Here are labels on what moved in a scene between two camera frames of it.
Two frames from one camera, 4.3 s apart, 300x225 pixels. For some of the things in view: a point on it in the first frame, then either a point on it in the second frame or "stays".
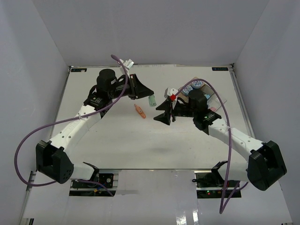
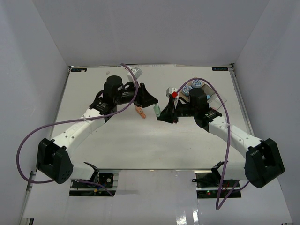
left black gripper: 137,89 to 144,99
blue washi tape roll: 188,89 stays
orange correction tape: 140,111 stays
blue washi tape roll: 196,84 stays
